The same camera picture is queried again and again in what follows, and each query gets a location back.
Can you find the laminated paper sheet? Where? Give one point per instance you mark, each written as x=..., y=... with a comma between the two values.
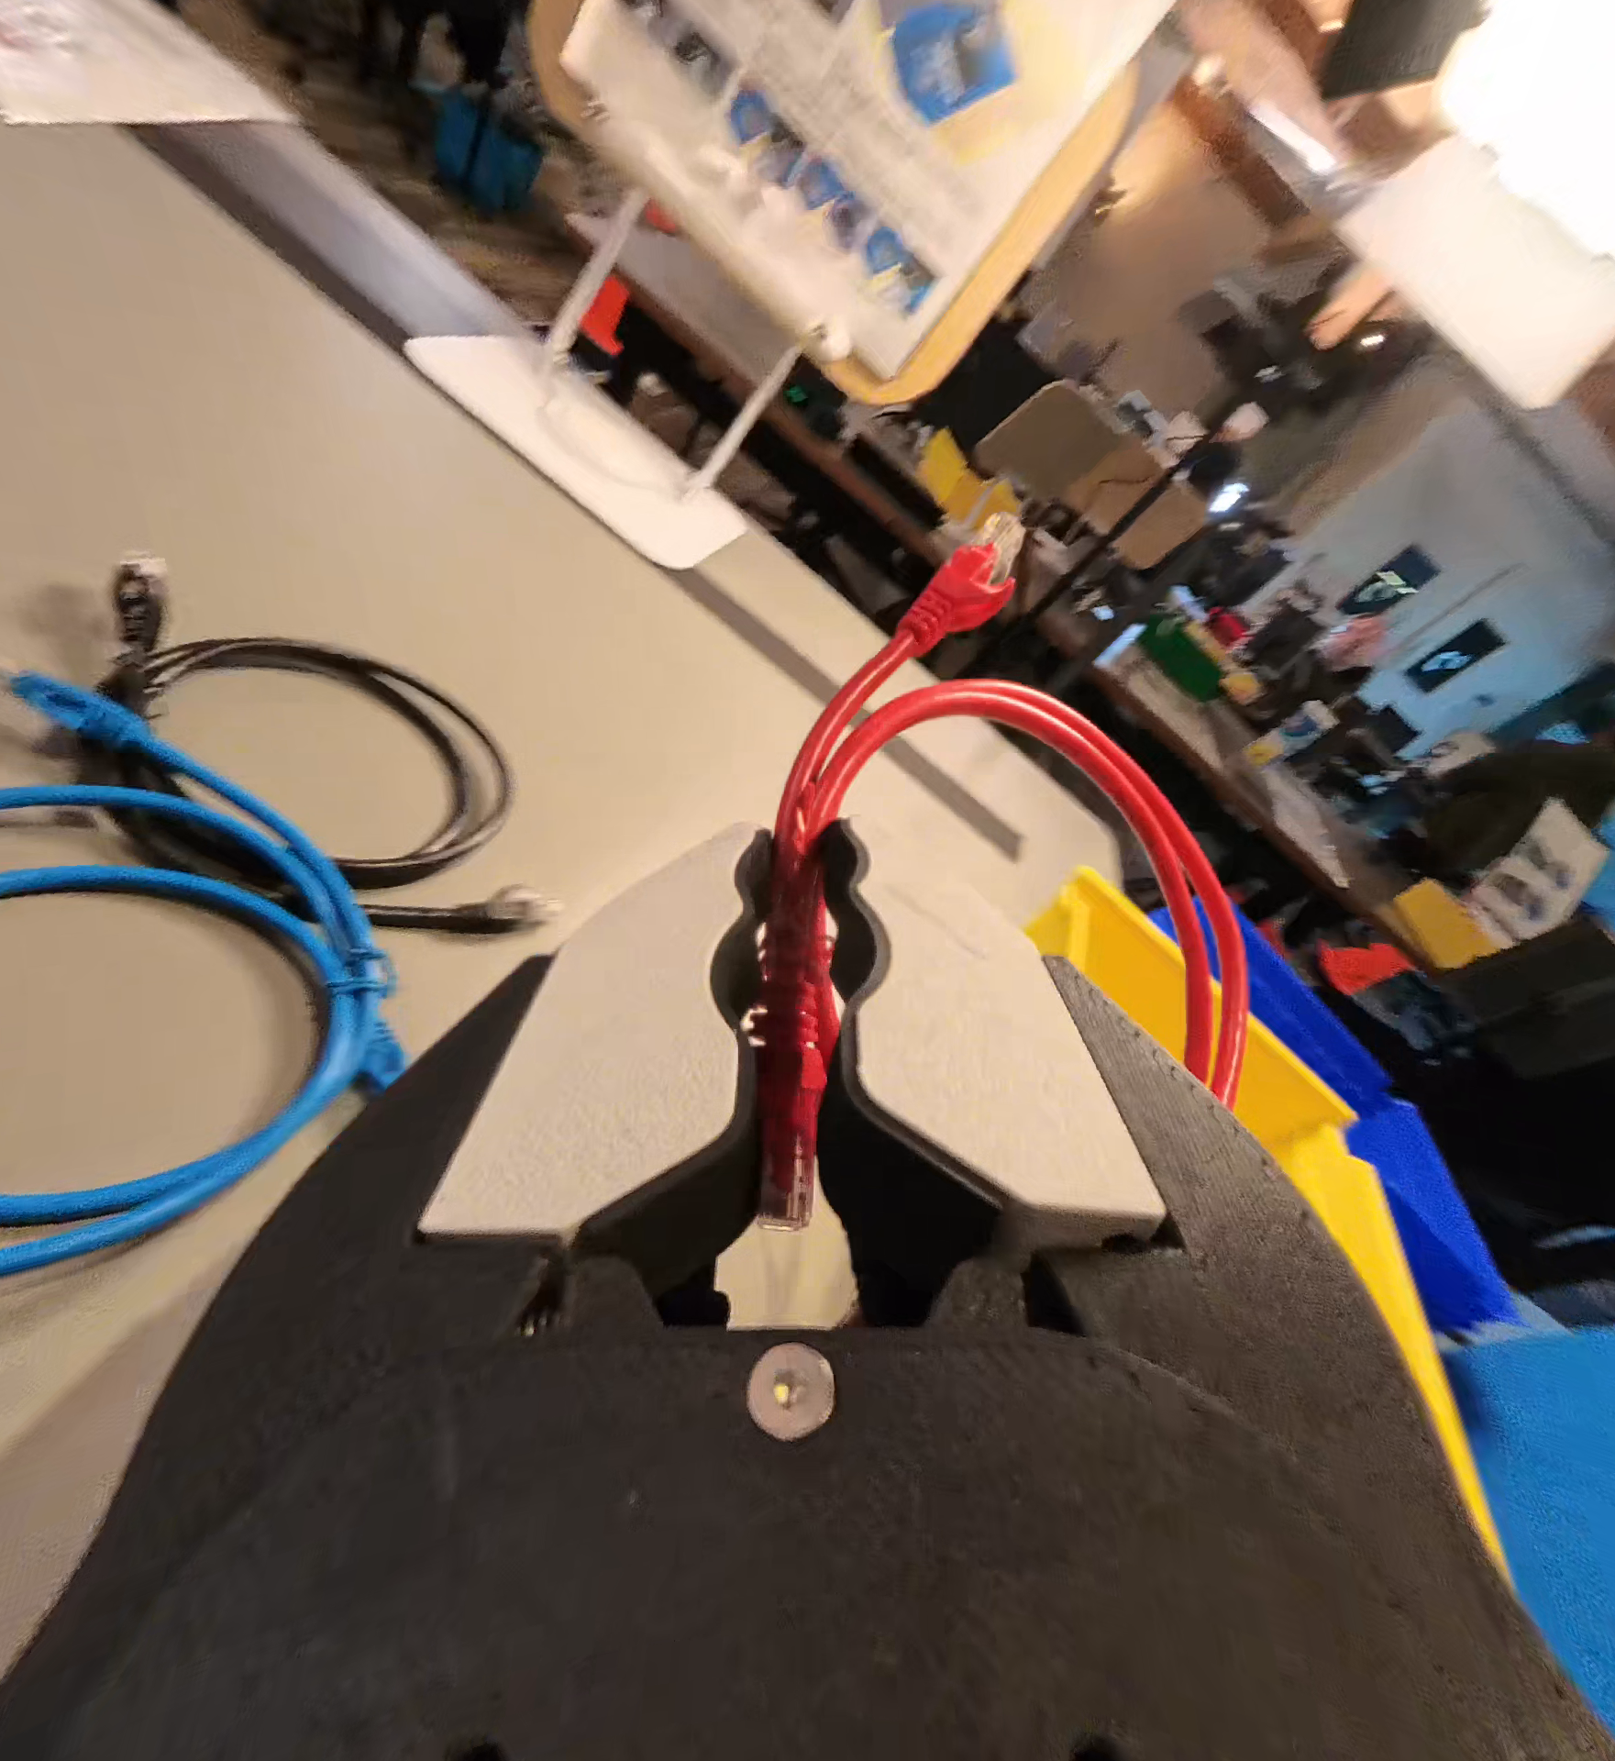
x=92, y=55

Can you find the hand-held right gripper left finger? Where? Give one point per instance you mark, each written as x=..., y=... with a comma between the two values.
x=601, y=1085

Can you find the teal bag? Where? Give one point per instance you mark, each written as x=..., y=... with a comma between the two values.
x=491, y=150

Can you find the studio light panel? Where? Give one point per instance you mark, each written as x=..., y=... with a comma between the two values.
x=1523, y=205

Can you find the printed instruction sheet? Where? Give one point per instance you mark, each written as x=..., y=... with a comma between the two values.
x=809, y=110

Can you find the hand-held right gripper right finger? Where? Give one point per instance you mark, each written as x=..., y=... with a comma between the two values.
x=1000, y=1085

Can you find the yellow plastic bin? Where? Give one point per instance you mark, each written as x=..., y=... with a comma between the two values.
x=1125, y=963

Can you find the black digital timer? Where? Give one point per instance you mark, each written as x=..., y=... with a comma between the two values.
x=809, y=400

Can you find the blue plastic bin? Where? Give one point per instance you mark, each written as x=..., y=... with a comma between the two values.
x=1413, y=1196

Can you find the small yellow bin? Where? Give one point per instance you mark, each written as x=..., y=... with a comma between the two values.
x=953, y=473

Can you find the white document stand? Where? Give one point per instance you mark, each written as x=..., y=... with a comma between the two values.
x=588, y=440

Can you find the beige board stand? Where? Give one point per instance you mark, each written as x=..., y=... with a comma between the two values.
x=1050, y=440

